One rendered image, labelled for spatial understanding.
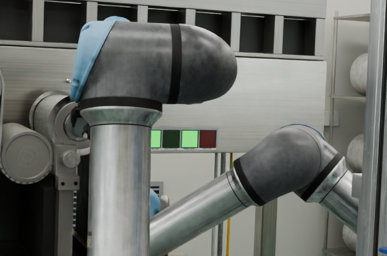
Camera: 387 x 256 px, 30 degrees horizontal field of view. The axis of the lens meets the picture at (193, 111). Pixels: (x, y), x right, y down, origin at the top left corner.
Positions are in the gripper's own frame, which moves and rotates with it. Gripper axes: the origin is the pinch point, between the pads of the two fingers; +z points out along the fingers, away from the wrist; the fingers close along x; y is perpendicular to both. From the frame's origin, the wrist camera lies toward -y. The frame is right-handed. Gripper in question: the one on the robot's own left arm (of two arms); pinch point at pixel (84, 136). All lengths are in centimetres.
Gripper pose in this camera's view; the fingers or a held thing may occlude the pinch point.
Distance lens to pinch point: 170.9
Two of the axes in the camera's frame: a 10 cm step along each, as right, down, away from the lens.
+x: -9.2, -0.2, -3.9
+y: -2.2, -8.0, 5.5
